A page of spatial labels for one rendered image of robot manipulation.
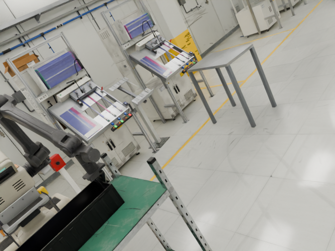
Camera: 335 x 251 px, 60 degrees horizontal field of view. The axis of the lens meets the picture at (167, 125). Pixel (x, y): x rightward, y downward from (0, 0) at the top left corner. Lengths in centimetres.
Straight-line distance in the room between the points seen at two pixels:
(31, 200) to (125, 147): 240
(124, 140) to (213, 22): 513
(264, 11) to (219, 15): 178
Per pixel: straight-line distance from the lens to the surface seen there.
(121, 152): 398
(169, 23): 640
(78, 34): 579
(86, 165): 131
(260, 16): 712
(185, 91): 475
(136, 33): 454
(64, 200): 216
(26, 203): 179
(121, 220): 125
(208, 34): 803
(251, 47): 334
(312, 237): 210
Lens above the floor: 159
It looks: 21 degrees down
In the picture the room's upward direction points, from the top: 29 degrees counter-clockwise
